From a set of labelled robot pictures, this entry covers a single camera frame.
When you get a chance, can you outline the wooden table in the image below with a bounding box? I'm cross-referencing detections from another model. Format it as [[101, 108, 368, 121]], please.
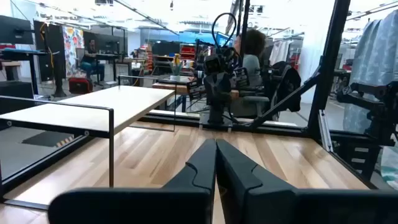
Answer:
[[151, 81, 240, 100]]

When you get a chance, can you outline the black desk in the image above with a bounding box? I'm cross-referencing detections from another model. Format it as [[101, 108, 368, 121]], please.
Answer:
[[0, 48, 49, 96]]

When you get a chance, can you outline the black mat hazard stripe edge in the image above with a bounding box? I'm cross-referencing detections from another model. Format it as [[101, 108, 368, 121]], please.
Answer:
[[21, 130, 75, 149]]

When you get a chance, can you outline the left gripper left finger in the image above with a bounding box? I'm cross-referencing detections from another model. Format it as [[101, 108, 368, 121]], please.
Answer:
[[48, 139, 218, 224]]

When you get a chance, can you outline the person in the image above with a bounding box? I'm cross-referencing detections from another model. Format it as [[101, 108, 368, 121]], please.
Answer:
[[80, 39, 106, 82], [232, 29, 267, 91]]

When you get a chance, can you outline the grey office chair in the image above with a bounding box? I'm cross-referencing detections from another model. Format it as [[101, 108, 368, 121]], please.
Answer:
[[231, 83, 271, 121]]

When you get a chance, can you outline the black monitor on stand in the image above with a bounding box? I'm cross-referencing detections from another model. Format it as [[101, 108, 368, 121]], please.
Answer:
[[33, 20, 68, 98]]

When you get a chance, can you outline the red rack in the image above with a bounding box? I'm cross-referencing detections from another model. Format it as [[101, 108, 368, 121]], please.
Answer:
[[179, 43, 197, 60]]

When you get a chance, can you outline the white hanging garment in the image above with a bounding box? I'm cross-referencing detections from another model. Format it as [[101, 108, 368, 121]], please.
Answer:
[[269, 39, 293, 66]]

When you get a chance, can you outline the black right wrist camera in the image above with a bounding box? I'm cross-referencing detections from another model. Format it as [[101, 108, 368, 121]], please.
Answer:
[[203, 54, 224, 75]]

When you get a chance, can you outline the pale blue patterned fabric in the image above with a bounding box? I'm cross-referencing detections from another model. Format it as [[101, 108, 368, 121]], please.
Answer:
[[343, 9, 398, 190]]

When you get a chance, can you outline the wooden shelf black metal frame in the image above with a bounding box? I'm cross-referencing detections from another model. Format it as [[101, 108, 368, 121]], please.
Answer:
[[0, 74, 178, 188]]

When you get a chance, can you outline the black aluminium rig frame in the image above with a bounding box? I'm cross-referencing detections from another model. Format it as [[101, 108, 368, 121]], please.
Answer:
[[0, 0, 379, 211]]

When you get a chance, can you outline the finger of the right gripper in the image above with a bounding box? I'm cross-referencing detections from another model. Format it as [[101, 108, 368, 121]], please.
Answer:
[[204, 73, 218, 105], [217, 73, 231, 105]]

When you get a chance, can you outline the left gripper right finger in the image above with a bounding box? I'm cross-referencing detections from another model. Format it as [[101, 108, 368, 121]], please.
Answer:
[[216, 139, 398, 224]]

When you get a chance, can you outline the black jacket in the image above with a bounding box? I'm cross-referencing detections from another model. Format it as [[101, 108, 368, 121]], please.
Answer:
[[269, 61, 302, 113]]

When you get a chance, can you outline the red bag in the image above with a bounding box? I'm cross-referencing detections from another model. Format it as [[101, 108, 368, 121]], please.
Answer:
[[68, 77, 94, 95]]

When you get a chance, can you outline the bright floral cloth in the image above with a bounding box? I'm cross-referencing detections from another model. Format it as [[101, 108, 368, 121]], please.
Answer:
[[63, 26, 85, 77]]

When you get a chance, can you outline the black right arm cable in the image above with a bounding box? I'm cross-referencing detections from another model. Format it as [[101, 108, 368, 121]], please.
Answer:
[[211, 12, 238, 55]]

